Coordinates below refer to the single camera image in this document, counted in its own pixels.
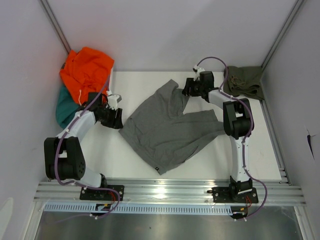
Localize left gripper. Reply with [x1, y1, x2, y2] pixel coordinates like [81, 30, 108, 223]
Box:
[98, 104, 123, 130]

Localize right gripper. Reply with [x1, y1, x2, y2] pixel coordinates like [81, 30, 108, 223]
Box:
[182, 78, 204, 97]

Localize olive green shorts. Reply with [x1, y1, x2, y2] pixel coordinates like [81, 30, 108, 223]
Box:
[223, 66, 265, 100]

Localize grey shorts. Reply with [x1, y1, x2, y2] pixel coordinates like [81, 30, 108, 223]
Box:
[119, 79, 225, 175]

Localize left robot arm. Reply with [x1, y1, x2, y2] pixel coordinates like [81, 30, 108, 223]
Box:
[44, 91, 123, 200]

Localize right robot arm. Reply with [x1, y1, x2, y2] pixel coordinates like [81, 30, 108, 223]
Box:
[182, 68, 254, 202]

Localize teal shorts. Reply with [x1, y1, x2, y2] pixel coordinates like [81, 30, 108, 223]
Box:
[55, 84, 80, 129]

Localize orange shorts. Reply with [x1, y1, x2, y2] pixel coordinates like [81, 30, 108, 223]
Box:
[59, 47, 115, 105]

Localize white plastic basket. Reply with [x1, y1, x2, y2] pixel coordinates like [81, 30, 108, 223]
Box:
[108, 67, 115, 92]

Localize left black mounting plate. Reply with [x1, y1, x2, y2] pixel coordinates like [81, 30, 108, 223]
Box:
[79, 185, 125, 202]

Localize black mounting plate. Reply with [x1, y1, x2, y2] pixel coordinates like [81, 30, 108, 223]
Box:
[79, 185, 125, 202]
[206, 186, 259, 204]

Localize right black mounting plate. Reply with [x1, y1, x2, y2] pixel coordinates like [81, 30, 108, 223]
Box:
[206, 186, 259, 204]

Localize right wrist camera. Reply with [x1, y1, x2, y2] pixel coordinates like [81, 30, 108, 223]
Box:
[192, 65, 206, 79]

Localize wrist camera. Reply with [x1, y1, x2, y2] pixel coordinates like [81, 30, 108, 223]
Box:
[107, 91, 122, 110]
[192, 65, 206, 79]

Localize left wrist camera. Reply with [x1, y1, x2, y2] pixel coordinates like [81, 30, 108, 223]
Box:
[107, 91, 122, 110]

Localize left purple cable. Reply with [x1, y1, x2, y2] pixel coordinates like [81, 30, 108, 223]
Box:
[54, 74, 121, 221]

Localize slotted cable duct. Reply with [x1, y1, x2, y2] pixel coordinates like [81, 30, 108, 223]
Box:
[44, 202, 233, 216]

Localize right aluminium corner post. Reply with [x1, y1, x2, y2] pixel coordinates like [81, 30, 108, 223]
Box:
[254, 0, 307, 78]

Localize aluminium corner post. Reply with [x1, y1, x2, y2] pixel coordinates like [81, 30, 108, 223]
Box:
[39, 0, 71, 54]
[254, 0, 307, 78]

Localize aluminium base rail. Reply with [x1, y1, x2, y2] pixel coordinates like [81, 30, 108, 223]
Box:
[33, 178, 306, 207]

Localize left aluminium corner post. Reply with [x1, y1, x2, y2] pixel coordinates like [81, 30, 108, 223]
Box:
[39, 0, 71, 54]

